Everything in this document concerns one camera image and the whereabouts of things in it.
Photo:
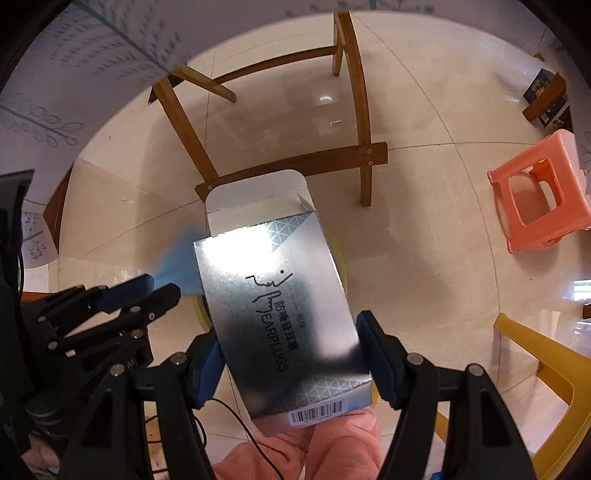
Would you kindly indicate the leaf print tablecloth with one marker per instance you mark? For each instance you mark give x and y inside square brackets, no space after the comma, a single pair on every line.
[92,46]

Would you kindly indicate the yellow plastic chair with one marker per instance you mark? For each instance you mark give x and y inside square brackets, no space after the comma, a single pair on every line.
[554,369]

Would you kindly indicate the person's pink pants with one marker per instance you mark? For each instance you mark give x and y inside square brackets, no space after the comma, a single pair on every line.
[332,452]

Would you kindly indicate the small wooden stool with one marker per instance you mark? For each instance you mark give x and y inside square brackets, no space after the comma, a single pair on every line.
[545,97]

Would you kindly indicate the wooden chair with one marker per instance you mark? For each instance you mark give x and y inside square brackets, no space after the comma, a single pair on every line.
[360,120]

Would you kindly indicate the blue printed box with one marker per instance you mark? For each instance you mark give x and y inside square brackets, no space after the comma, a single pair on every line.
[556,108]

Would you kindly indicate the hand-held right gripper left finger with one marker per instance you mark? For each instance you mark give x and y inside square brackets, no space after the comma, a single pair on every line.
[210,369]

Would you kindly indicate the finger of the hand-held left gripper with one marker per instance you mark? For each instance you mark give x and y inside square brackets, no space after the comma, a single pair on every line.
[157,300]
[124,291]

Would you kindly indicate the silver cardboard box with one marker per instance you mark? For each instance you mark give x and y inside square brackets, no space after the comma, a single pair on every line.
[277,295]

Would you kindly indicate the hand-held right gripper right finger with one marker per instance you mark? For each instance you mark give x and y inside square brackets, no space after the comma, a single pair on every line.
[378,364]

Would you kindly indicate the pink plastic stool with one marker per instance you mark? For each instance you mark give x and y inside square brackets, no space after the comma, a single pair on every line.
[554,221]

